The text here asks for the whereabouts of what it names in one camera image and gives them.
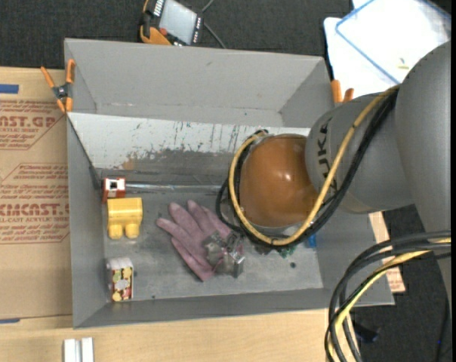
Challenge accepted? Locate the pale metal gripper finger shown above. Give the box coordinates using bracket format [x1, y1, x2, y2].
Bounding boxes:
[202, 231, 229, 266]
[217, 250, 246, 279]

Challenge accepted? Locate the pink rubber glove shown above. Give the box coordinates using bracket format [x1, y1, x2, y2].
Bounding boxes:
[155, 200, 245, 283]

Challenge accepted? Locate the yellow toy block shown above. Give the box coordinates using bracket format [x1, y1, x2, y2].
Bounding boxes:
[106, 197, 144, 241]

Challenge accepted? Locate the colourful printed packet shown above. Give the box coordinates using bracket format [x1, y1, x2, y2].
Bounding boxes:
[106, 256, 135, 303]

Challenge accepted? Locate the red and white small box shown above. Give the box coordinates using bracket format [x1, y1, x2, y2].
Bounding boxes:
[101, 176, 127, 203]

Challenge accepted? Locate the grey metal bin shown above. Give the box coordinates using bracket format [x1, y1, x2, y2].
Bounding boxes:
[63, 38, 396, 330]

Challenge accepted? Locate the brown cardboard board red print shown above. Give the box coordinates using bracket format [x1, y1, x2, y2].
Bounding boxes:
[0, 65, 407, 321]

